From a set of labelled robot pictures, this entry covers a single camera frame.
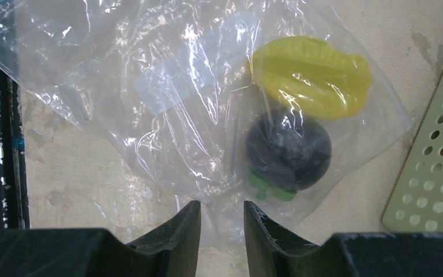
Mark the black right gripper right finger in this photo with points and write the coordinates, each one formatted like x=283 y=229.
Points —
x=273 y=250

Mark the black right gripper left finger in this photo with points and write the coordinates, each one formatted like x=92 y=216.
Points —
x=171 y=249

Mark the clear zip bag blue seal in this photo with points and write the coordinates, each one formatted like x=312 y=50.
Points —
x=167 y=82

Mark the dark purple fake fruit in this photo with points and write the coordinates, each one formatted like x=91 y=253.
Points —
x=286 y=153

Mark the green yellow fake mango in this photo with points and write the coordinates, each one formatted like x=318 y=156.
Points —
x=308 y=75

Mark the green perforated plastic basket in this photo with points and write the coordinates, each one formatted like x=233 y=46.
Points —
x=416 y=203

